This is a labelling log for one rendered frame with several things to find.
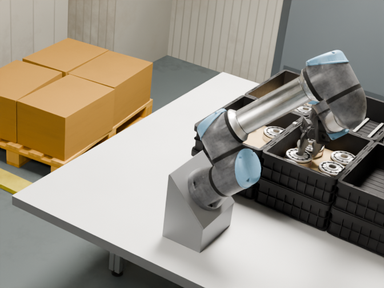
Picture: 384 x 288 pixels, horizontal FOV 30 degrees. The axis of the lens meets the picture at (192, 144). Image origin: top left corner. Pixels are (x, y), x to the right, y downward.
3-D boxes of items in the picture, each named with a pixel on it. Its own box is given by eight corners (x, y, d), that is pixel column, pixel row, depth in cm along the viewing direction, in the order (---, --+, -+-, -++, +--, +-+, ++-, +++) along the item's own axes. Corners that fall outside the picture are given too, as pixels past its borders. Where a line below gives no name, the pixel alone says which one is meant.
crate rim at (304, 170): (334, 186, 251) (335, 180, 250) (259, 156, 264) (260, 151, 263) (374, 146, 282) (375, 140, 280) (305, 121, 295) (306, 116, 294)
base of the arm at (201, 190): (207, 219, 241) (228, 209, 235) (180, 183, 239) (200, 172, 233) (226, 195, 253) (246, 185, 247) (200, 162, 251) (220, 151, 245)
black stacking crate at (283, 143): (328, 208, 256) (335, 182, 250) (256, 179, 269) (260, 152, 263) (368, 167, 286) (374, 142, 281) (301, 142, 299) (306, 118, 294)
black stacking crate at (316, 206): (323, 234, 261) (330, 207, 255) (251, 203, 274) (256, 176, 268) (363, 190, 291) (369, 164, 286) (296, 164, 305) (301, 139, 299)
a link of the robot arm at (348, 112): (382, 117, 214) (353, 130, 262) (365, 84, 214) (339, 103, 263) (347, 135, 214) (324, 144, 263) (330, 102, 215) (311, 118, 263)
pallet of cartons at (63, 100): (71, 86, 515) (72, 33, 496) (164, 122, 482) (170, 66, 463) (-49, 142, 429) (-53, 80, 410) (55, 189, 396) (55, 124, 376)
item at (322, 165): (339, 178, 266) (339, 177, 266) (314, 169, 271) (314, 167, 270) (349, 168, 274) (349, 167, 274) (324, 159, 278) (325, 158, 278)
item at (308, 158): (305, 165, 272) (305, 164, 272) (281, 156, 277) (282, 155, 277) (316, 155, 280) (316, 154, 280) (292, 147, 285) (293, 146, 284)
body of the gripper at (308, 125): (315, 132, 283) (326, 105, 277) (323, 143, 275) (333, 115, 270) (298, 130, 281) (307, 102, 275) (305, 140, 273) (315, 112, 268)
